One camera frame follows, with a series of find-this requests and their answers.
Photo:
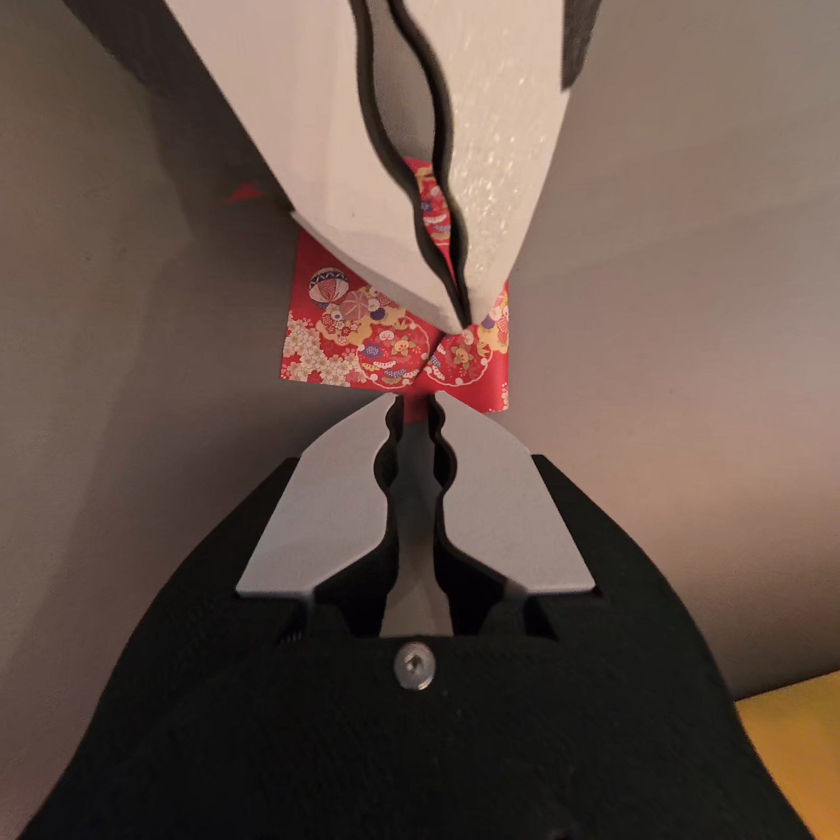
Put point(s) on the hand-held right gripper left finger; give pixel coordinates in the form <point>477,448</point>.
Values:
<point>328,518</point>

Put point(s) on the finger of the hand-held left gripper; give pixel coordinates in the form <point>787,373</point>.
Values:
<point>295,98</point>
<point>505,131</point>

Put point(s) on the red floral origami paper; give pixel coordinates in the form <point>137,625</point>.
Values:
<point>328,348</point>

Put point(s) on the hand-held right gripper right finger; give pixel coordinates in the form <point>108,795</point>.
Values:
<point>505,518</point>

